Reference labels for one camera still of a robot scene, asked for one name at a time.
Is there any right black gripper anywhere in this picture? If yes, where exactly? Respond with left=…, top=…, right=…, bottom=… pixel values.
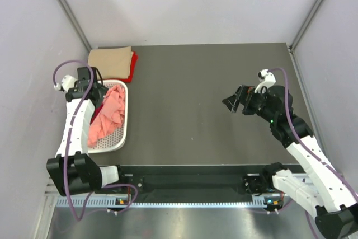
left=222, top=85, right=277, bottom=123

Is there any crimson t shirt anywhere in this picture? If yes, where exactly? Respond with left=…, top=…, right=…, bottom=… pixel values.
left=90, top=102, right=103, bottom=123

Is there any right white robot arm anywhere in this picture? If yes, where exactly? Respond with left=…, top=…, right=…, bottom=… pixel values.
left=222, top=85, right=357, bottom=238

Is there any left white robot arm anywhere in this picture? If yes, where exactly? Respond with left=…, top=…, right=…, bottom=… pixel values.
left=46, top=73, right=127, bottom=196

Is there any pink crumpled t shirt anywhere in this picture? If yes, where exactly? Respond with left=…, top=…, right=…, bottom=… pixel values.
left=88, top=84, right=126, bottom=148

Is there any folded beige t shirt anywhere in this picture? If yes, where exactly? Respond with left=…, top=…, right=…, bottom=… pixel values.
left=88, top=46, right=133, bottom=79

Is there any white plastic laundry basket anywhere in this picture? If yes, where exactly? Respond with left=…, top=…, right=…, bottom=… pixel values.
left=88, top=79, right=128, bottom=154

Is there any folded red t shirt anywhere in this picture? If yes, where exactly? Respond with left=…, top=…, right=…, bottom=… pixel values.
left=123, top=51, right=138, bottom=83

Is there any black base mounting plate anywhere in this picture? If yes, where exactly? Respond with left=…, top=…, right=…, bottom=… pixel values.
left=110, top=165, right=276, bottom=203

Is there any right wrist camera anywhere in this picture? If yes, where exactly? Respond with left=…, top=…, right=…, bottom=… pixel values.
left=255, top=69, right=276, bottom=93

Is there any grey slotted cable duct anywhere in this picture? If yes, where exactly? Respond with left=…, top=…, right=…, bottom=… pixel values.
left=55, top=195, right=283, bottom=208

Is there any left aluminium frame post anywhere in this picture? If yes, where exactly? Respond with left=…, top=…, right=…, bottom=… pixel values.
left=57, top=0, right=92, bottom=53

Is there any aluminium frame post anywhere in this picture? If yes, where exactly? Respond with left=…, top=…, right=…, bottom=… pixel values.
left=288, top=0, right=325, bottom=54
left=57, top=0, right=92, bottom=53

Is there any right aluminium frame post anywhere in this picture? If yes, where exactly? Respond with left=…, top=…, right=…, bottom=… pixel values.
left=288, top=0, right=325, bottom=54

